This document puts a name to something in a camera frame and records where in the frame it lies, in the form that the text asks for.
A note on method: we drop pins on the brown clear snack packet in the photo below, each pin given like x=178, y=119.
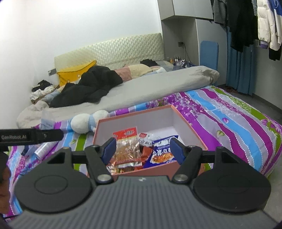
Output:
x=127, y=155

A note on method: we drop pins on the white plush toy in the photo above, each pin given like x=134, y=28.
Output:
x=84, y=123

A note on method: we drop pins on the yellow pillow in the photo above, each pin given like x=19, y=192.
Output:
x=73, y=74

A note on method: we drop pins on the grey wardrobe cabinet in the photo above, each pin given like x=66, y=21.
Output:
x=185, y=24

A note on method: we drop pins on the small red snack packet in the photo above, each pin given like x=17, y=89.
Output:
x=146, y=152

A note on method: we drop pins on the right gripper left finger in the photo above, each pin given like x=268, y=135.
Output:
x=98, y=157

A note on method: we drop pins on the hanging clothes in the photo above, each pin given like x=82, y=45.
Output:
x=248, y=21

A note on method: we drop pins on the pink beige pillow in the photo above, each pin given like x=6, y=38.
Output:
x=135, y=71

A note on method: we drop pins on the white shrimp flavor snack packet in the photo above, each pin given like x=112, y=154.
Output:
x=147, y=139

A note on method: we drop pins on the white clothes pile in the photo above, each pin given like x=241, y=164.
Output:
x=42, y=89

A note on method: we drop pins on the grey duvet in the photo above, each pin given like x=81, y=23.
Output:
x=130, y=93

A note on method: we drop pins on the teal curtain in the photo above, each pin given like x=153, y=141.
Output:
x=241, y=73

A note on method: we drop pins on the blue white snack bag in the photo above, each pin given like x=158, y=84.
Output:
x=161, y=153

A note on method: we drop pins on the floral purple bedsheet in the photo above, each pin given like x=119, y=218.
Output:
x=219, y=118

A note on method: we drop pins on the clear blue plastic bag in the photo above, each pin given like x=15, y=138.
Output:
x=47, y=120

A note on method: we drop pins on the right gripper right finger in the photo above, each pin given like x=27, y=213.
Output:
x=188, y=157

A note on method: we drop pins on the blue chair back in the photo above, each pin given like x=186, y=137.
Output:
x=209, y=52

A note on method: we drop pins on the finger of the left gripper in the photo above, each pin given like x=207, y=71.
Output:
x=21, y=137

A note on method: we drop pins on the black clothing pile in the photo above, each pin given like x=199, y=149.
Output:
x=93, y=85

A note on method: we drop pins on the cream quilted headboard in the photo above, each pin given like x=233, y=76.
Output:
x=115, y=53

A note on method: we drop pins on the white cylindrical bottle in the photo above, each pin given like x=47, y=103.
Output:
x=42, y=151

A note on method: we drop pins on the person's left hand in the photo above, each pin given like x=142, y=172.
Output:
x=5, y=182

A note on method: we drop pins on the pink cardboard box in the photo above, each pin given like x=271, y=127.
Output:
x=162, y=122

